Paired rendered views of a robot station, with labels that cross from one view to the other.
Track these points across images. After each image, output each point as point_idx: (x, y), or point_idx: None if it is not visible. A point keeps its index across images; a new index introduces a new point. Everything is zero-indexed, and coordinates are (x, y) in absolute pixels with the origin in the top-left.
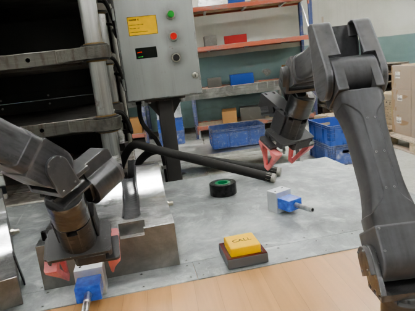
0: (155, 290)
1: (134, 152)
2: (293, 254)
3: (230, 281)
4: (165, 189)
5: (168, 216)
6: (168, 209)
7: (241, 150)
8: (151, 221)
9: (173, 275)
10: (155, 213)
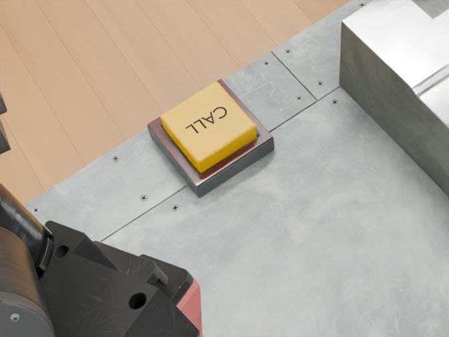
0: (333, 7)
1: None
2: (105, 177)
3: (205, 62)
4: None
5: (378, 42)
6: (411, 81)
7: None
8: (401, 12)
9: (327, 48)
10: (430, 55)
